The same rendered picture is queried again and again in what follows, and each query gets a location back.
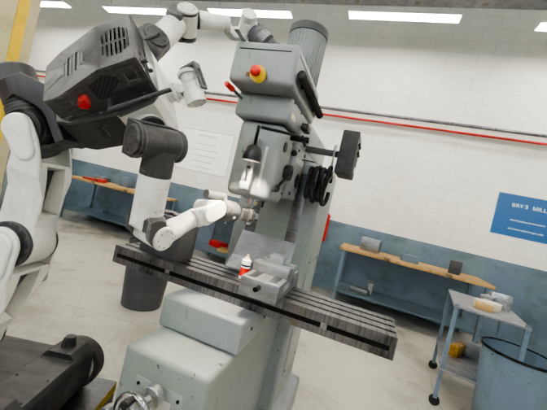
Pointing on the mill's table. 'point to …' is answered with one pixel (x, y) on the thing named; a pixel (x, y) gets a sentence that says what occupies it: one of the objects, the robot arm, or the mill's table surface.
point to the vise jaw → (273, 268)
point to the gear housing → (271, 111)
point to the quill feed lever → (284, 176)
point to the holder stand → (178, 250)
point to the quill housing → (262, 185)
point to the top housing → (264, 58)
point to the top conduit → (309, 93)
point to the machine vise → (273, 285)
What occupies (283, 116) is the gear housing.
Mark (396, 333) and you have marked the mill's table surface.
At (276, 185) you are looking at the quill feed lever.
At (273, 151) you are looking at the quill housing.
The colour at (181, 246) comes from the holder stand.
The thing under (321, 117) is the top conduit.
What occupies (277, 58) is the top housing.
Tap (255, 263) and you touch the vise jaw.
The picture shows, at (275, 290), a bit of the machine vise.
